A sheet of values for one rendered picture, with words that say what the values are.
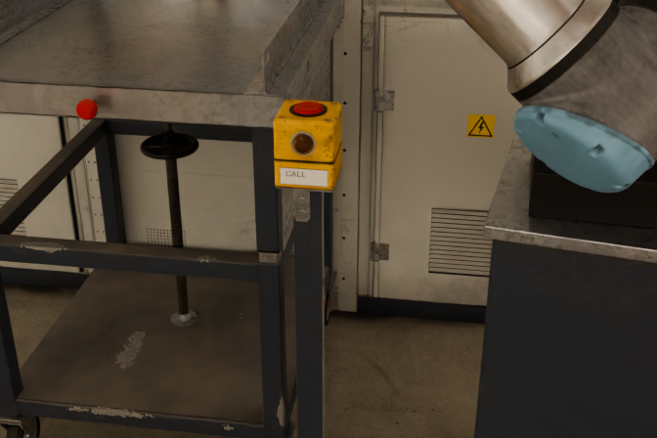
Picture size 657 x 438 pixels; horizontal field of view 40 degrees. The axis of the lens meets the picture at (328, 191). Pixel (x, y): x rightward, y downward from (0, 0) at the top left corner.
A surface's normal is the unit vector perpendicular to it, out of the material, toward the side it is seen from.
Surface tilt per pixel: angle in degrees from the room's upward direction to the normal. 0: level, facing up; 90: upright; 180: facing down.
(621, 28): 49
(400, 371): 0
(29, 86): 90
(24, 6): 90
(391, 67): 90
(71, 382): 0
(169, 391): 0
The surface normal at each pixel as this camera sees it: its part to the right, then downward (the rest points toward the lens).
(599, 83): -0.11, 0.25
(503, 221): 0.00, -0.90
